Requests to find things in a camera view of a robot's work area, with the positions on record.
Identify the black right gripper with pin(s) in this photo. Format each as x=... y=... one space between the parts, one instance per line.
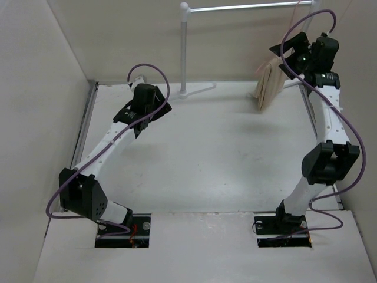
x=300 y=40

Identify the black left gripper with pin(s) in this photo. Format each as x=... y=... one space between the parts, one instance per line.
x=158 y=98

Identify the beige trousers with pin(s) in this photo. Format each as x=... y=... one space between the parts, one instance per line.
x=270 y=83

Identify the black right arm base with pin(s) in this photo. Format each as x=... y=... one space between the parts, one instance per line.
x=281 y=230

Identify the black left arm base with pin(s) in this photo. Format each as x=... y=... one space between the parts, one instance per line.
x=134 y=234

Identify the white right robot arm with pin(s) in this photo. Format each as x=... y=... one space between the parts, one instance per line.
x=334 y=155

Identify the white clothes rack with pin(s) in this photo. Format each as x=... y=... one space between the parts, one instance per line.
x=230 y=40

